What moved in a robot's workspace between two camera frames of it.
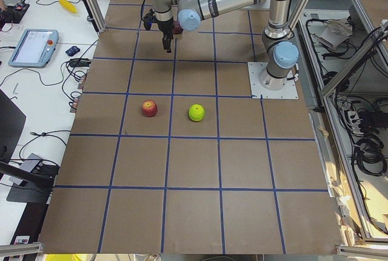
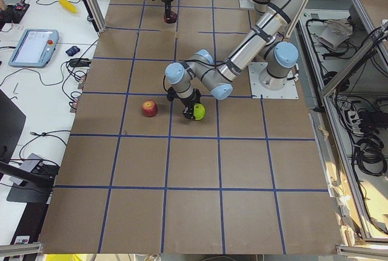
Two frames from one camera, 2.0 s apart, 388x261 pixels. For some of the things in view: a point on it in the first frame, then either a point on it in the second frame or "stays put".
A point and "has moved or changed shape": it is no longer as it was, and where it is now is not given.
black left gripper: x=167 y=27 -> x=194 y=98
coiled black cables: x=370 y=156 stays put
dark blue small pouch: x=73 y=50 stays put
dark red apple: x=177 y=29 has moved or changed shape
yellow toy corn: x=68 y=5 stays put
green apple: x=196 y=113 stays put
